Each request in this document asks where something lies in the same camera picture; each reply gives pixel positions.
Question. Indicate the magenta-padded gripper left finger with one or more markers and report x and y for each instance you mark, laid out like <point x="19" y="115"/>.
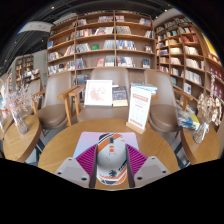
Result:
<point x="85" y="161"/>

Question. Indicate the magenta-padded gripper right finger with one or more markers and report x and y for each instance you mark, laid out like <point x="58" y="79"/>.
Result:
<point x="138" y="161"/>

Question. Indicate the white orange patterned computer mouse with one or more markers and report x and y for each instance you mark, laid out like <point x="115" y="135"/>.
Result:
<point x="111" y="160"/>

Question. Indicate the pink blue gradient mouse pad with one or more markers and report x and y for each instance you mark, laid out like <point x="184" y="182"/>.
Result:
<point x="84" y="140"/>

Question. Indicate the tan leather wooden armchair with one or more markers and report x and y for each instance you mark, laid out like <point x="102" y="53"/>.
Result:
<point x="163" y="113"/>
<point x="53" y="106"/>
<point x="110" y="74"/>

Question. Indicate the white sign on wooden base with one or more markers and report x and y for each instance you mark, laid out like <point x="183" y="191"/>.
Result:
<point x="139" y="106"/>

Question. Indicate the round wooden side table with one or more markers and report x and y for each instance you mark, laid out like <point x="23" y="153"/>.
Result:
<point x="20" y="145"/>
<point x="201" y="151"/>

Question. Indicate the stack of colourful books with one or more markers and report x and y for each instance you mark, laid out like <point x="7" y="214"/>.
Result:
<point x="187" y="119"/>

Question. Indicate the dark cover book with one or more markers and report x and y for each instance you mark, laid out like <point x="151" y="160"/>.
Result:
<point x="120" y="96"/>

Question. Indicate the glass vase with dried flowers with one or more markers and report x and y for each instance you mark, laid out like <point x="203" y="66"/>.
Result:
<point x="21" y="125"/>
<point x="201" y="131"/>

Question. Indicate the white framed pink flower picture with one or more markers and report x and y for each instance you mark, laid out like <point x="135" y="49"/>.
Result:
<point x="98" y="92"/>

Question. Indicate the distant wooden bookshelf unit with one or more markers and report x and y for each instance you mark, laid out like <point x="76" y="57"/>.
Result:
<point x="26" y="68"/>

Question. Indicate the curved wooden bookshelf unit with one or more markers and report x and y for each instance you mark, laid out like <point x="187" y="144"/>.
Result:
<point x="186" y="50"/>

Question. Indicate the wide wooden bookshelf unit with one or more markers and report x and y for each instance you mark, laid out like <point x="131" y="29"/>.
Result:
<point x="100" y="36"/>

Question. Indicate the white hanging ceiling sign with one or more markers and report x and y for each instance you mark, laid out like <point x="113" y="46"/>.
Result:
<point x="35" y="26"/>

